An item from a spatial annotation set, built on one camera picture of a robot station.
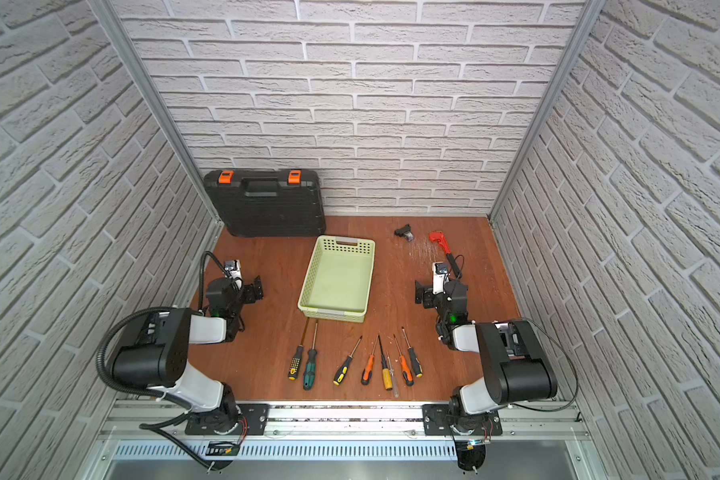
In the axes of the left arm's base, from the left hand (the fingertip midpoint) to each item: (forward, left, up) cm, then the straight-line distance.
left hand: (243, 275), depth 94 cm
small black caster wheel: (+21, -56, -4) cm, 60 cm away
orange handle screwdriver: (-32, -50, -4) cm, 59 cm away
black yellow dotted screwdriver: (-25, -19, -5) cm, 32 cm away
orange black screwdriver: (-31, -39, -4) cm, 50 cm away
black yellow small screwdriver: (-29, -53, -4) cm, 61 cm away
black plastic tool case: (+19, -8, +14) cm, 25 cm away
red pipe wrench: (+18, -69, -4) cm, 71 cm away
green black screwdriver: (-30, -24, -4) cm, 38 cm away
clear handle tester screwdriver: (-34, -46, -5) cm, 58 cm away
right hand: (-3, -61, +2) cm, 61 cm away
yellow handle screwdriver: (-30, -45, -5) cm, 54 cm away
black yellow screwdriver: (-28, -33, -5) cm, 44 cm away
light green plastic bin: (0, -30, -5) cm, 31 cm away
